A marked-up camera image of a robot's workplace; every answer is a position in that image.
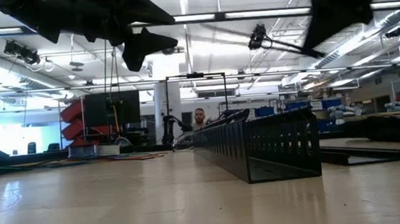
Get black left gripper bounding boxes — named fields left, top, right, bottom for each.
left=0, top=0, right=182, bottom=84

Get long light bar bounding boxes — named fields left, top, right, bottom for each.
left=0, top=0, right=400, bottom=41

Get black display panel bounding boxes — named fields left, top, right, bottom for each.
left=82, top=89, right=142, bottom=128

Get white building column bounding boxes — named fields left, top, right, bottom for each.
left=151, top=80, right=186, bottom=145

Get blue storage bins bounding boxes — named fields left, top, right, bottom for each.
left=254, top=96, right=344, bottom=118

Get person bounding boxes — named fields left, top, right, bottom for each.
left=189, top=106, right=208, bottom=131

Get wooden workbench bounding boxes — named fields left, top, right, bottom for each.
left=343, top=110, right=400, bottom=122

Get red bin shelving rack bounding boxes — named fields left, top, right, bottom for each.
left=58, top=96, right=121, bottom=149

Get black mounted camera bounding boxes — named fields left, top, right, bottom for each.
left=245, top=22, right=275, bottom=51
left=2, top=36, right=43, bottom=68

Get black slotted cable duct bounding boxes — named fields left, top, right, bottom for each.
left=190, top=102, right=324, bottom=190

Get white wire spool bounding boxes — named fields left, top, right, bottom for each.
left=93, top=142, right=122, bottom=158

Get black duct cover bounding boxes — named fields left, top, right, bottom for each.
left=319, top=139, right=400, bottom=169

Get black aluminium table frame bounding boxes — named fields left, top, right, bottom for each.
left=0, top=139, right=195, bottom=167

